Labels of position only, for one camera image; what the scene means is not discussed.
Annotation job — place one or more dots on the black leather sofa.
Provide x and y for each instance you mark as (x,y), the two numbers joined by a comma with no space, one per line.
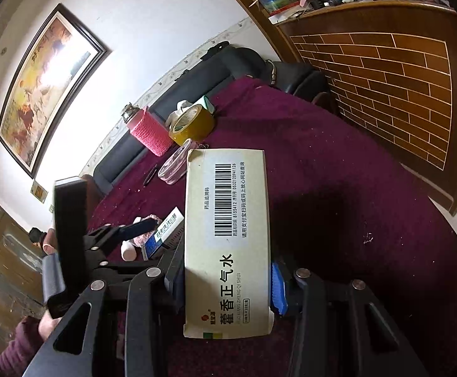
(232,66)

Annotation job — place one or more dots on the framed painting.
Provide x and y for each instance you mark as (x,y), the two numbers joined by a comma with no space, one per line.
(44,94)

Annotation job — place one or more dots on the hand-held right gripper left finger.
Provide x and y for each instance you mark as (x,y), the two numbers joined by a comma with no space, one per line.
(176,279)

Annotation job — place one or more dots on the blue green box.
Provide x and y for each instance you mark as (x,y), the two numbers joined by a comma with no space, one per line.
(279,0)

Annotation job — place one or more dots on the wooden cabinet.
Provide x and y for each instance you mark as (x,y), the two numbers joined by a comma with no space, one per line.
(369,66)

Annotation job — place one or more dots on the blue white medicine box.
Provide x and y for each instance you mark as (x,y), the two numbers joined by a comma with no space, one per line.
(165,227)

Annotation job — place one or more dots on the person's left forearm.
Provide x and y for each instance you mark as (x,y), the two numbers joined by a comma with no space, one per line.
(16,353)

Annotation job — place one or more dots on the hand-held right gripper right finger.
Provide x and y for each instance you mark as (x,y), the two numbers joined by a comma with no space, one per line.
(279,290)

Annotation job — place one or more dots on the yellow tape roll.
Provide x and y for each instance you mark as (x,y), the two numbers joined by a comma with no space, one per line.
(197,129)

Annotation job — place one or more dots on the person's left hand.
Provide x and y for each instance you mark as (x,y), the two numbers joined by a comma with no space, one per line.
(47,326)

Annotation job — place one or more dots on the small white bottle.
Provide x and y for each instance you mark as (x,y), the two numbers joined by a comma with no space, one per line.
(128,250)

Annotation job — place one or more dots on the beige medicine box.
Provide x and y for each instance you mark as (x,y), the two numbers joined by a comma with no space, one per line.
(228,212)

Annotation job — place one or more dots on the pink fluffy ball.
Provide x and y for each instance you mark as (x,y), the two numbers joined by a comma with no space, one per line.
(141,240)

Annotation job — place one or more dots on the black bag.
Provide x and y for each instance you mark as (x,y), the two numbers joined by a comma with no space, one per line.
(216,48)

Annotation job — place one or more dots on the small wall plaque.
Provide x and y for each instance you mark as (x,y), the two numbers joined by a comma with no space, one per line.
(39,191)

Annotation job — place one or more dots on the white plush toy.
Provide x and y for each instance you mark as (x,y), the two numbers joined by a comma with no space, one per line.
(181,106)

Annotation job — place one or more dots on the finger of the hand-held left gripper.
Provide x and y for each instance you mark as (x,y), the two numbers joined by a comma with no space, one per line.
(114,265)
(142,227)

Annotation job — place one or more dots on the burgundy tablecloth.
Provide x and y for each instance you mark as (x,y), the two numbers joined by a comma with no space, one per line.
(350,204)

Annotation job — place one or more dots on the black pen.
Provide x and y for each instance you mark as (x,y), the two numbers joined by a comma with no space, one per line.
(150,174)

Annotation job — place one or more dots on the wooden wardrobe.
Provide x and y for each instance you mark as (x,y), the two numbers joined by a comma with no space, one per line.
(0,275)

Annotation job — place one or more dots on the pink knitted bottle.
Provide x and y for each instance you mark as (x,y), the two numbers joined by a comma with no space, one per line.
(148,133)

